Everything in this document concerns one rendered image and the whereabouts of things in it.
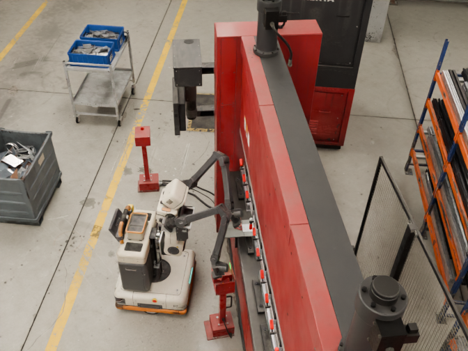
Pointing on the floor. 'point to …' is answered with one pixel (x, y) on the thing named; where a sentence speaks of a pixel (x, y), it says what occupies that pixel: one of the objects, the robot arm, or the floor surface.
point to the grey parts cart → (102, 84)
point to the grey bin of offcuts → (26, 175)
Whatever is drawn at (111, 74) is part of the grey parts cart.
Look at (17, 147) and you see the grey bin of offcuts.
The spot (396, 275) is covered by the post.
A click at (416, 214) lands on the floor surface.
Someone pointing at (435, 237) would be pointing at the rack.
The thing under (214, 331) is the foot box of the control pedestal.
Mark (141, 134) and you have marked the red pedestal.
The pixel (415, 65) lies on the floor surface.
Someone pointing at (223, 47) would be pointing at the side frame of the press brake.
